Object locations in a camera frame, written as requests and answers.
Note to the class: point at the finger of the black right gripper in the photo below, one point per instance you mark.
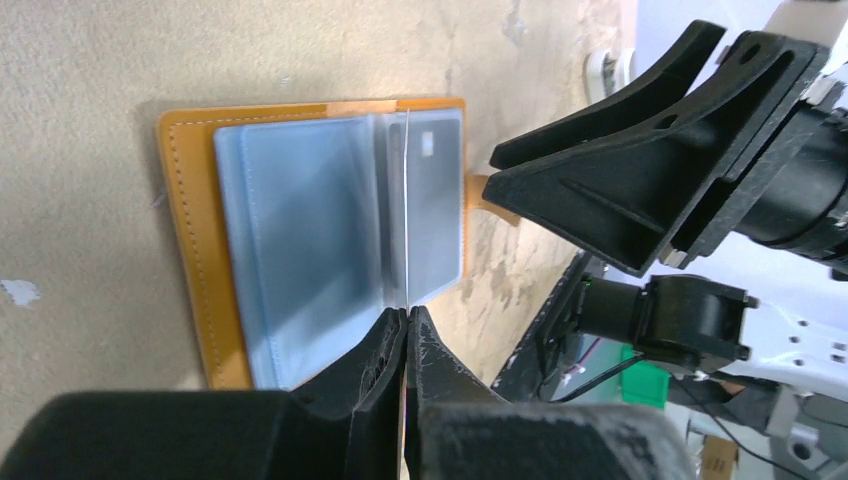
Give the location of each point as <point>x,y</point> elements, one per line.
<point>662,85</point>
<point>623,197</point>

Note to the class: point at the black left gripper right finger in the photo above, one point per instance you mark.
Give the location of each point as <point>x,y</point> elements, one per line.
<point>458,428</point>

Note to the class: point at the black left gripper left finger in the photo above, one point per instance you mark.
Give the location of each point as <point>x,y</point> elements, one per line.
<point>344,423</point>

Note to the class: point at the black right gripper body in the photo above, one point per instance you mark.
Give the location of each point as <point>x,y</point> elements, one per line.
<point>792,196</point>

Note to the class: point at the orange leather card holder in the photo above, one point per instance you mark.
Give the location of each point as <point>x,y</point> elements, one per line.
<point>185,139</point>

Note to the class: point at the black credit card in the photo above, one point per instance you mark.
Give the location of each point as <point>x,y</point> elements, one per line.
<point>405,213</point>

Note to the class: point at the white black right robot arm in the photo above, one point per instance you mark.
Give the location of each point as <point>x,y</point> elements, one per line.
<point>683,322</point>

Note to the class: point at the green bin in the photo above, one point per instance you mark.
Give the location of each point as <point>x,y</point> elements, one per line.
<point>645,384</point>

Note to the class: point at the cardboard box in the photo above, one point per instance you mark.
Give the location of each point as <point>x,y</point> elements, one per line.
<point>718,459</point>

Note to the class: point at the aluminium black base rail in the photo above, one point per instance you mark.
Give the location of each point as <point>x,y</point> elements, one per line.
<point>550,345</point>

